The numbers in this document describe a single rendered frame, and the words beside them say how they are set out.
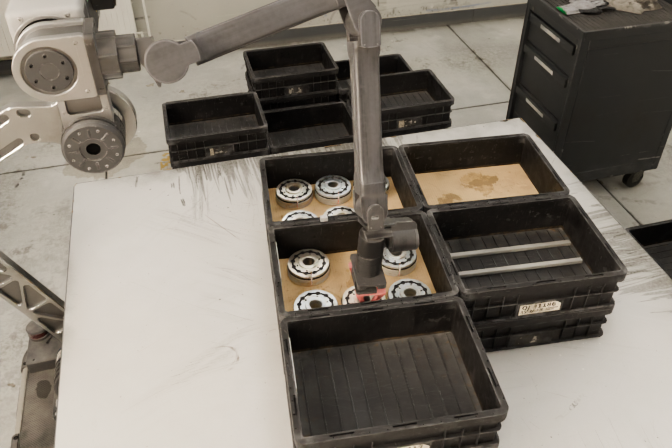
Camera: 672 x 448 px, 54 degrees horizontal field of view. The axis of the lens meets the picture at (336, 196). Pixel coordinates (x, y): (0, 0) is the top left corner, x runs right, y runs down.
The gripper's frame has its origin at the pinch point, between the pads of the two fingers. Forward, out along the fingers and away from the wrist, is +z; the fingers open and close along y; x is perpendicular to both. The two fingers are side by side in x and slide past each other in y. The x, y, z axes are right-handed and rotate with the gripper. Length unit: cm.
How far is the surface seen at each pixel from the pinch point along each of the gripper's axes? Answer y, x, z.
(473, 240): 19.3, -33.2, 2.6
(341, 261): 16.6, 2.4, 4.5
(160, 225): 54, 50, 21
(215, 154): 119, 34, 41
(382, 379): -19.8, -0.4, 4.0
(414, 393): -24.3, -6.2, 3.6
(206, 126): 142, 38, 42
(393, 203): 37.6, -15.8, 3.7
